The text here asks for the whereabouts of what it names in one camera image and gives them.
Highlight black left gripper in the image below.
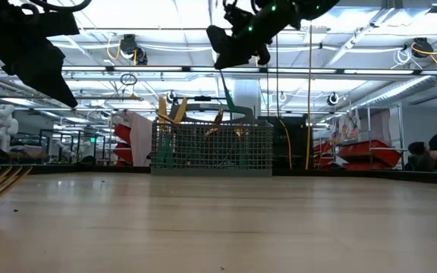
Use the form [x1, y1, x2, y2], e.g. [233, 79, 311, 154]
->
[0, 0, 81, 109]

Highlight curved yellow cable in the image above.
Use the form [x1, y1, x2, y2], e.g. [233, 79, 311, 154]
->
[278, 118, 294, 171]

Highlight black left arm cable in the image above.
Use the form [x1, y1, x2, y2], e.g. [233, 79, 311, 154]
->
[28, 0, 93, 13]

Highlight ceiling light rail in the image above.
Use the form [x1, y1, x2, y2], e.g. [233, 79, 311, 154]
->
[0, 64, 437, 76]

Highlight red storage bins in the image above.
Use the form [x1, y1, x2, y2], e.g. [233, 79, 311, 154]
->
[112, 121, 134, 168]
[313, 139, 402, 171]

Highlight black chair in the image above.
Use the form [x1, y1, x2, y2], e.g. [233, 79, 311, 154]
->
[406, 140, 432, 172]

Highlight black ceiling cable reel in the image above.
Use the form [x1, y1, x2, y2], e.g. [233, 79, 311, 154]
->
[119, 33, 149, 66]
[411, 36, 435, 60]

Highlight grey plastic cutlery basket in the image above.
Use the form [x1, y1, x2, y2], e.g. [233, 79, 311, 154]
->
[149, 104, 275, 177]

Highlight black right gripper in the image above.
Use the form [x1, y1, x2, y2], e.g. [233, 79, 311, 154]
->
[206, 0, 303, 71]

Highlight black hanging cable ring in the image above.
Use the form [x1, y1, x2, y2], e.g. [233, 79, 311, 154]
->
[119, 73, 138, 87]

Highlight black equipment box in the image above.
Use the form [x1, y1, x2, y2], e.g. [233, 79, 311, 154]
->
[272, 115, 313, 177]

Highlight black metal rig frame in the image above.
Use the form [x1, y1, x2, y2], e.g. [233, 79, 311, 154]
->
[0, 163, 437, 187]

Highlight beige panel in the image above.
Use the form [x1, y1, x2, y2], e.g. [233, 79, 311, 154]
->
[126, 111, 153, 168]

